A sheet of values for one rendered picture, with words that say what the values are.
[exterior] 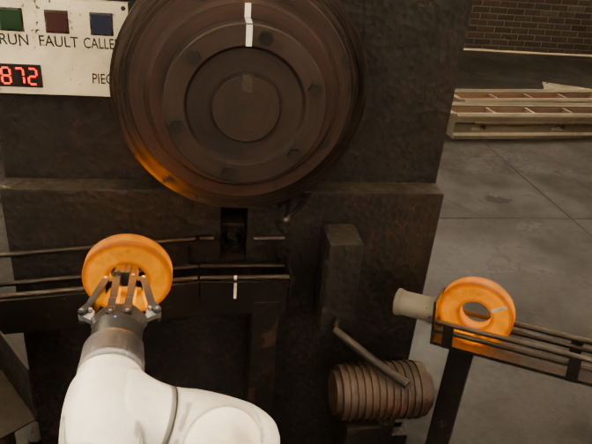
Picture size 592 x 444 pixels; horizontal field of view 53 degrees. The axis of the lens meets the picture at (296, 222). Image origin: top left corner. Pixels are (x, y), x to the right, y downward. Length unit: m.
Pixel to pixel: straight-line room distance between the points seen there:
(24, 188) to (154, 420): 0.68
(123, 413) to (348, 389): 0.66
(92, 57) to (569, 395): 1.87
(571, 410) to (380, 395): 1.07
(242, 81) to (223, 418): 0.54
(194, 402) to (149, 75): 0.55
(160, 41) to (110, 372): 0.55
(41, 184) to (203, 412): 0.71
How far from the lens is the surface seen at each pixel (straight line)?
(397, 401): 1.38
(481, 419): 2.14
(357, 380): 1.35
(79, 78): 1.27
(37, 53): 1.28
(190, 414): 0.82
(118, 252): 1.06
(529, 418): 2.21
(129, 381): 0.82
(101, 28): 1.24
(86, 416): 0.79
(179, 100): 1.04
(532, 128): 4.93
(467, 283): 1.28
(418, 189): 1.41
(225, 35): 1.01
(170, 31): 1.07
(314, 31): 1.09
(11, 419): 1.19
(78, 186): 1.34
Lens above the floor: 1.43
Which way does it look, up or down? 28 degrees down
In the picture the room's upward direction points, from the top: 5 degrees clockwise
